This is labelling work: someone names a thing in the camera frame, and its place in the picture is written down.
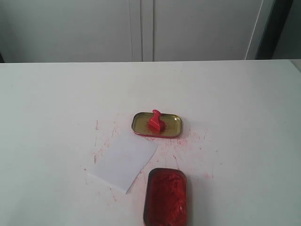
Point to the red plastic stamp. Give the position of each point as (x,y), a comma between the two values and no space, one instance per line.
(155,122)

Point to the white cabinet doors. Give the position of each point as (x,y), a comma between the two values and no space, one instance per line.
(131,30)

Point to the gold tin lid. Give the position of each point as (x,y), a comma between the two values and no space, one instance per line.
(173,125)

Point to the red ink tin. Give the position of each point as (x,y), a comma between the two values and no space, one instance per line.
(166,198)

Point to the white paper pad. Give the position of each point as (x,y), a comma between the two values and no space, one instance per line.
(123,160)

